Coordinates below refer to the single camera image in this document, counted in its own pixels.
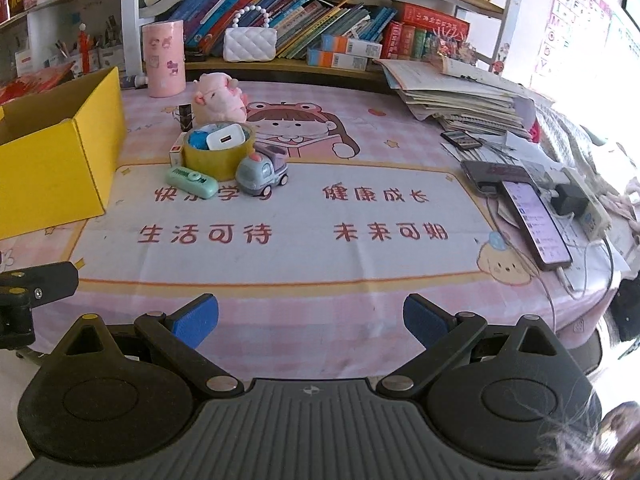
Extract red cartoon wall sticker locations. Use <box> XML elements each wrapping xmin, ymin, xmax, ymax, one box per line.
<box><xmin>492</xmin><ymin>42</ymin><xmax>512</xmax><ymax>77</ymax></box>

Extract metal drawing compass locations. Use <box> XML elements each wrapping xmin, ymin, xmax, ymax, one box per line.
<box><xmin>477</xmin><ymin>139</ymin><xmax>522</xmax><ymax>162</ymax></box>

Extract mint green handheld device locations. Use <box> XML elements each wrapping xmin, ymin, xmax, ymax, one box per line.
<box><xmin>166</xmin><ymin>166</ymin><xmax>219</xmax><ymax>199</ymax></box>

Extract pink plush toy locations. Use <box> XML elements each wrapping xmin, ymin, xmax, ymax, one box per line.
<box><xmin>194</xmin><ymin>72</ymin><xmax>249</xmax><ymax>126</ymax></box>

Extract white power strip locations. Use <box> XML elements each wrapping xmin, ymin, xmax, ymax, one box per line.
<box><xmin>562</xmin><ymin>166</ymin><xmax>613</xmax><ymax>238</ymax></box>

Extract black tablet device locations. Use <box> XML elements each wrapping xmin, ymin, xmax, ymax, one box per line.
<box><xmin>461</xmin><ymin>159</ymin><xmax>538</xmax><ymax>197</ymax></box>

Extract pile of red packets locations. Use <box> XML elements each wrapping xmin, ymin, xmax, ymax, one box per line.
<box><xmin>0</xmin><ymin>60</ymin><xmax>76</xmax><ymax>107</ymax></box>

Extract white quilted handbag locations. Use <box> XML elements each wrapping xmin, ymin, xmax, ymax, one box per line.
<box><xmin>223</xmin><ymin>4</ymin><xmax>278</xmax><ymax>62</ymax></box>

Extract grey knitted cloth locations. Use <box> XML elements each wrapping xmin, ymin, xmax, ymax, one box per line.
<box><xmin>535</xmin><ymin>102</ymin><xmax>640</xmax><ymax>196</ymax></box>

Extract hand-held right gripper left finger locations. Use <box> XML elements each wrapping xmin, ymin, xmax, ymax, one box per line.
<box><xmin>52</xmin><ymin>294</ymin><xmax>246</xmax><ymax>402</ymax></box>

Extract white charger block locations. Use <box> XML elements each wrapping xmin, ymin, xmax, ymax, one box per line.
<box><xmin>206</xmin><ymin>124</ymin><xmax>249</xmax><ymax>152</ymax></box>

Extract fuzzy lilac cloth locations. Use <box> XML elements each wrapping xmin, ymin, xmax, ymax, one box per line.
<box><xmin>537</xmin><ymin>390</ymin><xmax>640</xmax><ymax>480</ymax></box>

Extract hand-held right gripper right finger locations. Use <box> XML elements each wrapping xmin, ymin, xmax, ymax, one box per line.
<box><xmin>376</xmin><ymin>294</ymin><xmax>573</xmax><ymax>402</ymax></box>

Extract alphabet wall poster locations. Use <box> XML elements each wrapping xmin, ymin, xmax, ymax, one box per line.
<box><xmin>532</xmin><ymin>0</ymin><xmax>615</xmax><ymax>80</ymax></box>

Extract yellow tape roll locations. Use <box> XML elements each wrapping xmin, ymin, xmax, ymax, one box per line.
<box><xmin>182</xmin><ymin>122</ymin><xmax>257</xmax><ymax>182</ymax></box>

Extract printed pink desk mat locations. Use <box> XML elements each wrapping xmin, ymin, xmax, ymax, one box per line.
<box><xmin>0</xmin><ymin>80</ymin><xmax>621</xmax><ymax>382</ymax></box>

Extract stack of paper workbooks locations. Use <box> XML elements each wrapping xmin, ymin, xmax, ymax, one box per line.
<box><xmin>375</xmin><ymin>57</ymin><xmax>537</xmax><ymax>138</ymax></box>

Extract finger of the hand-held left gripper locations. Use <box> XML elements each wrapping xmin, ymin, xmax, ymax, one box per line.
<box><xmin>0</xmin><ymin>261</ymin><xmax>81</xmax><ymax>351</ymax></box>

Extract red thick standing book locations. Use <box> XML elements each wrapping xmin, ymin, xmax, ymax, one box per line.
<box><xmin>382</xmin><ymin>21</ymin><xmax>406</xmax><ymax>60</ymax></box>

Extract white wooden bookshelf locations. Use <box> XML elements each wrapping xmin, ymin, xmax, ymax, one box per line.
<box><xmin>120</xmin><ymin>0</ymin><xmax>522</xmax><ymax>92</ymax></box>

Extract black plug adapter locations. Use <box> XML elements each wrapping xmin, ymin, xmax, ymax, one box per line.
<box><xmin>550</xmin><ymin>183</ymin><xmax>591</xmax><ymax>218</ymax></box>

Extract row of colourful books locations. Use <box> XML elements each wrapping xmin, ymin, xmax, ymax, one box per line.
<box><xmin>165</xmin><ymin>0</ymin><xmax>401</xmax><ymax>60</ymax></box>

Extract colourful figure ornament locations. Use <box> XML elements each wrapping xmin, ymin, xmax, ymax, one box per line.
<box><xmin>430</xmin><ymin>30</ymin><xmax>481</xmax><ymax>63</ymax></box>

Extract small black phone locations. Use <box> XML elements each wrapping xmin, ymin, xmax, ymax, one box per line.
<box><xmin>441</xmin><ymin>130</ymin><xmax>483</xmax><ymax>152</ymax></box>

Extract white charging cable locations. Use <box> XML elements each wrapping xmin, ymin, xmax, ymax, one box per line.
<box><xmin>545</xmin><ymin>235</ymin><xmax>617</xmax><ymax>302</ymax></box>

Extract pink cylinder container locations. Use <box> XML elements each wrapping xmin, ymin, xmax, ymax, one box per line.
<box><xmin>142</xmin><ymin>19</ymin><xmax>187</xmax><ymax>98</ymax></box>

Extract lit smartphone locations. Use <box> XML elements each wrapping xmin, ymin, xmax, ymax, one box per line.
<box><xmin>500</xmin><ymin>179</ymin><xmax>573</xmax><ymax>272</ymax></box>

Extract orange white carton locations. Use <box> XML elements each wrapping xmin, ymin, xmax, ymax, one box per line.
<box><xmin>306</xmin><ymin>49</ymin><xmax>373</xmax><ymax>68</ymax></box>
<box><xmin>321</xmin><ymin>34</ymin><xmax>383</xmax><ymax>56</ymax></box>

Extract grey toy truck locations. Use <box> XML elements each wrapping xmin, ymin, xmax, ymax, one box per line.
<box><xmin>235</xmin><ymin>142</ymin><xmax>292</xmax><ymax>196</ymax></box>

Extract red lying dictionary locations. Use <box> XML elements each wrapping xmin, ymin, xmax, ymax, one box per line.
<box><xmin>395</xmin><ymin>2</ymin><xmax>471</xmax><ymax>37</ymax></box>

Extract yellow cardboard box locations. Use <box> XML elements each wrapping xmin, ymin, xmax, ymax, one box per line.
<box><xmin>0</xmin><ymin>66</ymin><xmax>127</xmax><ymax>241</ymax></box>

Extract pen holder with pens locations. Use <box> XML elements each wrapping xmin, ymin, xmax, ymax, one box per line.
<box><xmin>52</xmin><ymin>15</ymin><xmax>124</xmax><ymax>77</ymax></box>

